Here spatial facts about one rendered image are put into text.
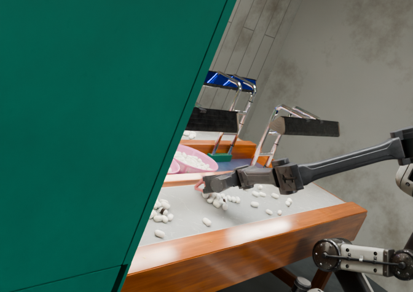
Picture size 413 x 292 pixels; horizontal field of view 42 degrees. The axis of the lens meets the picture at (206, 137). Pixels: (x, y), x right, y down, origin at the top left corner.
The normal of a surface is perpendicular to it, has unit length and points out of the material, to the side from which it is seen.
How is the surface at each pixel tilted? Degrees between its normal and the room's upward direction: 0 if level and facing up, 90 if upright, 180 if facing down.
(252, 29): 90
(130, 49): 90
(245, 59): 90
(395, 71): 90
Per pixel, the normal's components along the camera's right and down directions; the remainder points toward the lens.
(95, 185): 0.72, 0.45
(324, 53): -0.70, -0.09
